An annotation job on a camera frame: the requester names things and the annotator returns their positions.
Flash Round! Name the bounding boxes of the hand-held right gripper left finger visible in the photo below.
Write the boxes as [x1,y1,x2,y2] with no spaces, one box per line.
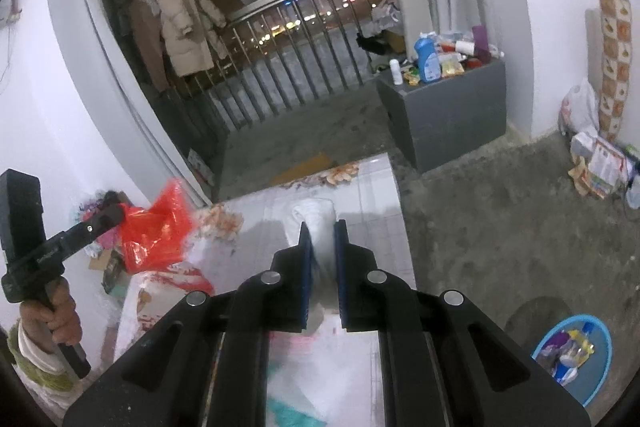
[62,221,317,427]

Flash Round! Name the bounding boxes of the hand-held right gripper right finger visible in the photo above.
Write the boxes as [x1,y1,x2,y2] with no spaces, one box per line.
[333,219,592,427]

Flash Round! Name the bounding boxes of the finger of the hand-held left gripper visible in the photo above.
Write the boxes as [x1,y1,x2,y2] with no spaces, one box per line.
[61,203,130,254]

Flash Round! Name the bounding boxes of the white tissue paper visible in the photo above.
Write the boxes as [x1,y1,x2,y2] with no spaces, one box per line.
[286,198,341,335]

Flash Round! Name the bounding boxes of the red plastic bag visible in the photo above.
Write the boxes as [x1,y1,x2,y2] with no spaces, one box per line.
[120,179,197,275]

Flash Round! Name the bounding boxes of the clear plastic soda bottle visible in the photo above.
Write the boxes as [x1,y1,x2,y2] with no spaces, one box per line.
[560,327,598,368]

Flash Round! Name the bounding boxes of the blue plastic wastebasket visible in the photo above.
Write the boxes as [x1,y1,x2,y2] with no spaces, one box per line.
[530,314,613,410]

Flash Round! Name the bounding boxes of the person's left forearm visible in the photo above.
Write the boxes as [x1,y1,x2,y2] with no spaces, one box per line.
[7,317,76,408]

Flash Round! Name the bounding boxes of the person's left hand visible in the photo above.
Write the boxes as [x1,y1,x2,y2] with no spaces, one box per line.
[20,278,84,347]

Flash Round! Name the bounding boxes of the colourful clutter pile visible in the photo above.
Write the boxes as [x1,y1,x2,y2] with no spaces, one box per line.
[75,189,133,295]

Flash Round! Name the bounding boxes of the floral tablecloth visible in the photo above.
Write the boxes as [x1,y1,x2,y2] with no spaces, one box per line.
[112,152,416,427]

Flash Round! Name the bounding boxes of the teal plastic bag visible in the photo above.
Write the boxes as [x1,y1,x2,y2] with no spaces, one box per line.
[267,399,331,427]

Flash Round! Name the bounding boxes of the grey cabinet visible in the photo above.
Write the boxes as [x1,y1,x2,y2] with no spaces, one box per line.
[375,57,508,175]

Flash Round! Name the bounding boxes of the metal balcony railing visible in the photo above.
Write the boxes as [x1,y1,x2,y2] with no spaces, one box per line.
[150,0,396,132]

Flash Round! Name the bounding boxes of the brown hanging coat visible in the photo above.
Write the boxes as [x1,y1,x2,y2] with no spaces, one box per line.
[129,0,171,92]

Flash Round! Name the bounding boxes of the blue detergent bottle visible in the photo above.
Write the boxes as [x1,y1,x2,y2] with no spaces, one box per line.
[414,34,442,84]

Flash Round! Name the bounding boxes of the black cloth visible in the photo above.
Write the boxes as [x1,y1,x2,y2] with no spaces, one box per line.
[356,29,396,55]

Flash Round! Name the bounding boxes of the beige hanging coat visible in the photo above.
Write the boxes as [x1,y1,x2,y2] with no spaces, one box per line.
[155,0,228,78]

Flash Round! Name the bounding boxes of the white plastic bag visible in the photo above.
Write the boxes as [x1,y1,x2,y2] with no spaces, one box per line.
[559,78,601,138]

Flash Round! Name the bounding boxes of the tall patterned box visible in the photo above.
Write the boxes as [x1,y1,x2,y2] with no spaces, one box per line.
[597,0,631,145]

